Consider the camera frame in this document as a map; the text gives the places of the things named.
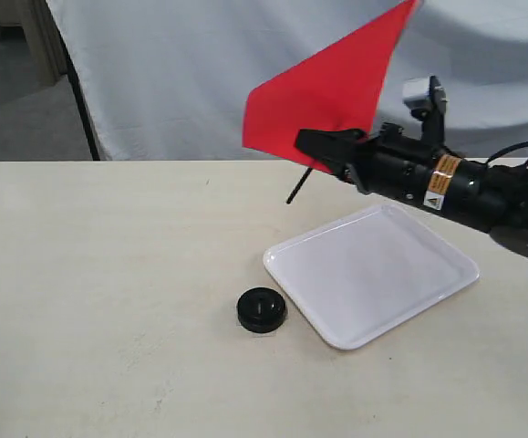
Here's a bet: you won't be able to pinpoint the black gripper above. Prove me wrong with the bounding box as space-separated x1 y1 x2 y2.
295 124 460 211

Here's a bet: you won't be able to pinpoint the red flag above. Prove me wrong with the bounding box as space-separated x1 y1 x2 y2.
241 0 422 205

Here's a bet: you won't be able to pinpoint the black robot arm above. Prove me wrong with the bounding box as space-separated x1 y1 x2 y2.
295 123 528 258

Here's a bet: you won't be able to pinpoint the black round flag base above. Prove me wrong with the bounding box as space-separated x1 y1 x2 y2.
236 287 287 334

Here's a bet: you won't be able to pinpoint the white rectangular plastic tray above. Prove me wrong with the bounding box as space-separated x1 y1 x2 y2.
263 203 480 350

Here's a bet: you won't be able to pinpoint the white backdrop cloth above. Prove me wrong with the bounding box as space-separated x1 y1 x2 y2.
49 0 528 160

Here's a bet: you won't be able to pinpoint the black backdrop stand pole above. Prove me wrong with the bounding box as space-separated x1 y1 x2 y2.
60 40 102 162

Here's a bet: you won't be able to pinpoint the beige wooden furniture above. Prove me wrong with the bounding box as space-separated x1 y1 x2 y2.
0 0 67 87

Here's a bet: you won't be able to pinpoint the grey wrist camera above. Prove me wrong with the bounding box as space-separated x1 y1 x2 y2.
402 76 448 145

